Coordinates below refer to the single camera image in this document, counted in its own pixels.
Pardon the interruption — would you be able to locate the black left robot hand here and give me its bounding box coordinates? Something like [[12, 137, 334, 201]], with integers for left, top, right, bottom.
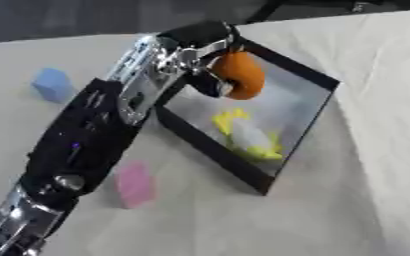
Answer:
[[154, 20, 247, 99]]

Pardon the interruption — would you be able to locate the orange toy fruit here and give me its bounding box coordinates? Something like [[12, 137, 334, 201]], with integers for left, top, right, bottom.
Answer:
[[208, 50, 268, 101]]

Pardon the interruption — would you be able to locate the black box with white inside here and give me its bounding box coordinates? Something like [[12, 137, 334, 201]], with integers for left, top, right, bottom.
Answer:
[[154, 37, 342, 196]]

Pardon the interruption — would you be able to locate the yellow and white soft toy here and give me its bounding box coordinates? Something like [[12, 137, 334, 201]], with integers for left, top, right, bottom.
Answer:
[[210, 107, 286, 162]]

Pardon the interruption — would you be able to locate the blue block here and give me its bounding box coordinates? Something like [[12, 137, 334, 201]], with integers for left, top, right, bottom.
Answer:
[[30, 67, 78, 104]]

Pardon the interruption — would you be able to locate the pink block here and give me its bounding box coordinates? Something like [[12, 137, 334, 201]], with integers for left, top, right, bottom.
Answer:
[[112, 160, 158, 210]]

